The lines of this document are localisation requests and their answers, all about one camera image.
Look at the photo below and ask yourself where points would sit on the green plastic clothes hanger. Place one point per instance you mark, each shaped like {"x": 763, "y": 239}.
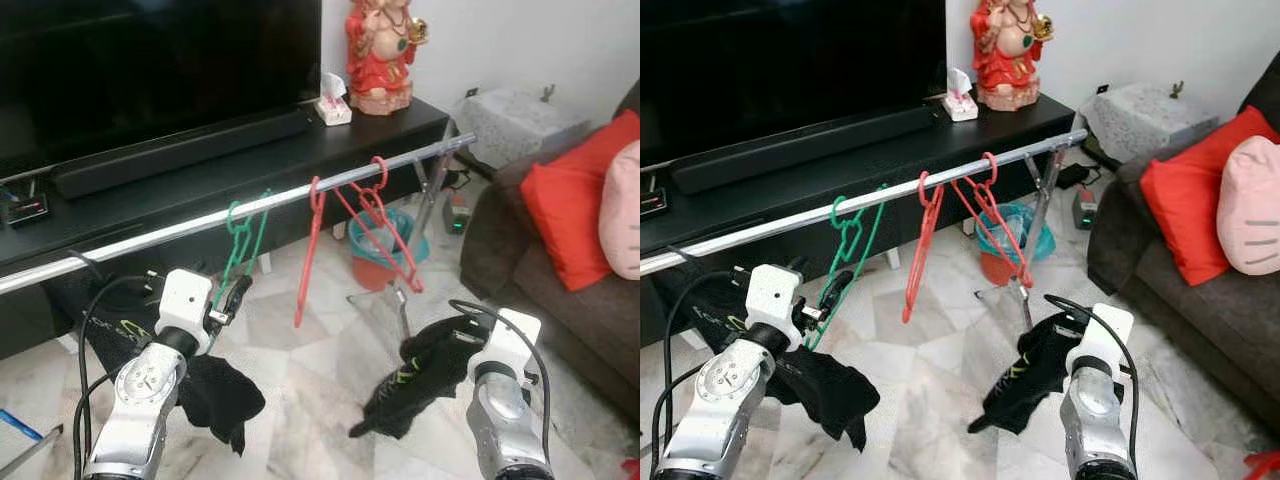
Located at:
{"x": 240, "y": 245}
{"x": 850, "y": 240}

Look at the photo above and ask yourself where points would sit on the black garment with green print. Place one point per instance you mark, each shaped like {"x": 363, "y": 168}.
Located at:
{"x": 420, "y": 390}
{"x": 1020, "y": 385}

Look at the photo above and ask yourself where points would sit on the silver metal clothes rack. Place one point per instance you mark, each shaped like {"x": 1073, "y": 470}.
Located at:
{"x": 250, "y": 210}
{"x": 850, "y": 213}

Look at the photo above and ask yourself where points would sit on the red bin with teal bag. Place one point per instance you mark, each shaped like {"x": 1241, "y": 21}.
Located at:
{"x": 995, "y": 268}
{"x": 372, "y": 270}

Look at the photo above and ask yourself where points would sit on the dark brown fabric sofa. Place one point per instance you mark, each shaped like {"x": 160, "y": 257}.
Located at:
{"x": 1180, "y": 290}
{"x": 560, "y": 290}

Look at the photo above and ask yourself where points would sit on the black television cabinet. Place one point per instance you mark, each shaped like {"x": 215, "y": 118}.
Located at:
{"x": 250, "y": 185}
{"x": 880, "y": 180}

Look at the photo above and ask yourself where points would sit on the black power strip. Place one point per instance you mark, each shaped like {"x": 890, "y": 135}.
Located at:
{"x": 1085, "y": 208}
{"x": 458, "y": 212}

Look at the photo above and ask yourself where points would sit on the black soundbar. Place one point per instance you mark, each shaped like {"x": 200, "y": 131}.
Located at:
{"x": 180, "y": 150}
{"x": 800, "y": 148}

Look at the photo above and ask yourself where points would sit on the red cushion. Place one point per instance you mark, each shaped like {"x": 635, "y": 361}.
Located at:
{"x": 1190, "y": 190}
{"x": 580, "y": 200}

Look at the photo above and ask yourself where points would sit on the black device with red buttons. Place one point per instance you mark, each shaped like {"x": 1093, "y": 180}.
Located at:
{"x": 650, "y": 200}
{"x": 25, "y": 208}

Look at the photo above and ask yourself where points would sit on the pink cat face cushion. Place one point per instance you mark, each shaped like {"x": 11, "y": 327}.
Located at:
{"x": 622, "y": 210}
{"x": 1250, "y": 205}

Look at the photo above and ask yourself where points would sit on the pink white tissue box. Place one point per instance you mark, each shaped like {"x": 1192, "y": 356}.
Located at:
{"x": 333, "y": 105}
{"x": 960, "y": 100}

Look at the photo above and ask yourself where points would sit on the black flat screen television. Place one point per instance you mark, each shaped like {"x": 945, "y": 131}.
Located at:
{"x": 150, "y": 60}
{"x": 780, "y": 60}

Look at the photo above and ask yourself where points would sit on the red gold figure statue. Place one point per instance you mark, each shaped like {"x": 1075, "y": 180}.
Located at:
{"x": 1010, "y": 50}
{"x": 380, "y": 50}

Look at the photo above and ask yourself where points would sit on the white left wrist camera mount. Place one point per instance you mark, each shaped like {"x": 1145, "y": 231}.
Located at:
{"x": 185, "y": 300}
{"x": 775, "y": 295}

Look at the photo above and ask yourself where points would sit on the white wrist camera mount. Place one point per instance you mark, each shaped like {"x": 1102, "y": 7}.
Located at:
{"x": 1100, "y": 335}
{"x": 185, "y": 300}
{"x": 775, "y": 295}
{"x": 512, "y": 335}

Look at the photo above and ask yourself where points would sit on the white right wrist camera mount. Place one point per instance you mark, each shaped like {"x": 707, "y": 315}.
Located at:
{"x": 512, "y": 335}
{"x": 1100, "y": 335}

